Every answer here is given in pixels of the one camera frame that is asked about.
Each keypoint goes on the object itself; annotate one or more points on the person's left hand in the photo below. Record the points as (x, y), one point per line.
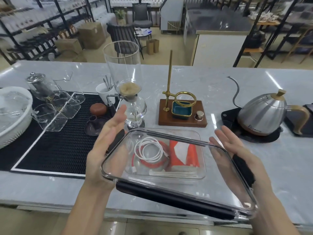
(102, 154)

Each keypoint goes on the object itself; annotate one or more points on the person's right hand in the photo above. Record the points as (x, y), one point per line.
(229, 146)

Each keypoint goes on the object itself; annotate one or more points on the clear plastic container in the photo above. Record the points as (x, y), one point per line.
(141, 172)

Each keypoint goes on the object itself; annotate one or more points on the clear container lid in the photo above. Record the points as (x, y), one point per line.
(183, 188)

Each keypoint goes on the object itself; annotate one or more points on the large cardboard box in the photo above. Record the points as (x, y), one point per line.
(91, 35)

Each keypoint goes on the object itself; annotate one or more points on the purple saucer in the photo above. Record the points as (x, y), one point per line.
(94, 132)

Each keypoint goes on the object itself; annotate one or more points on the black kettle base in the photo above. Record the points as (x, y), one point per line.
(228, 117)

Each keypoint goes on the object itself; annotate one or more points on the small purple cup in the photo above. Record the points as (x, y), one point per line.
(93, 121)

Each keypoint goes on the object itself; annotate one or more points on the orange tissue pack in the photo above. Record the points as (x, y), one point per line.
(193, 156)

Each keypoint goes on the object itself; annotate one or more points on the black rubber bar mat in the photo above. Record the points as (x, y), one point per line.
(61, 149)

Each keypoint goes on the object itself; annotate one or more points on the small metal cylinder cap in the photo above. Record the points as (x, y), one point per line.
(199, 116)

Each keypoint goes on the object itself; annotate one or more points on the brown round clay lid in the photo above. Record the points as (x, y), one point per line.
(98, 109)

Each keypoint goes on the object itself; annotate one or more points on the steel gooseneck kettle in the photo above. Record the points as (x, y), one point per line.
(261, 115)

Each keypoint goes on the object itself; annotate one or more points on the clear glass pitcher gold trim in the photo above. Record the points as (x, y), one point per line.
(68, 107)

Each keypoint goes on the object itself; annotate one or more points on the white ceramic cup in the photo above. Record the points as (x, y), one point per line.
(102, 95)

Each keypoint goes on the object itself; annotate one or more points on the teal square dish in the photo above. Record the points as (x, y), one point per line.
(181, 110)

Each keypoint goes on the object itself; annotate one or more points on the tall clear glass pitcher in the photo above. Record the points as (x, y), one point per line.
(78, 97)

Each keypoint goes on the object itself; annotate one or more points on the wooden brass pour-over stand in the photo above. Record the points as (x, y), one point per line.
(166, 119)

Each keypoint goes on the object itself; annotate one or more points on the glass teapot with metal lid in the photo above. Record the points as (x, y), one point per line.
(41, 88)

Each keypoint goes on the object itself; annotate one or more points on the white plastic basket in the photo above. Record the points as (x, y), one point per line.
(14, 134)

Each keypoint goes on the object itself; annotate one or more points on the glass siphon coffee maker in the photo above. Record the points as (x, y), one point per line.
(122, 63)

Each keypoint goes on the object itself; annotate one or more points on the white counter cabinet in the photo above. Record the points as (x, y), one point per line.
(220, 48)

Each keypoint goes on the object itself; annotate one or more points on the black bag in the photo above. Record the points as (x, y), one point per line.
(256, 40)

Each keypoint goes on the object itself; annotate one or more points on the brown paper bag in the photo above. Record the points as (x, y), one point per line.
(156, 46)
(150, 47)

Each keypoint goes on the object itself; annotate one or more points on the dark slatted chair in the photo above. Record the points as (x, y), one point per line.
(122, 34)

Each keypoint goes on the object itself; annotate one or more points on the row of dark labelled bottles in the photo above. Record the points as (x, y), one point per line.
(41, 46)

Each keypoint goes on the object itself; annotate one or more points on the round side table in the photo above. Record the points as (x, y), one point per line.
(143, 32)

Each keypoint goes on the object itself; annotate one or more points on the potted plant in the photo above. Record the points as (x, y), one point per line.
(121, 18)

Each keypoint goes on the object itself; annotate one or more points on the grey cushioned chair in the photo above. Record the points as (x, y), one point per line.
(141, 14)

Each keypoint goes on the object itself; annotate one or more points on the white appliance unit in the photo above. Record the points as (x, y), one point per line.
(171, 12)

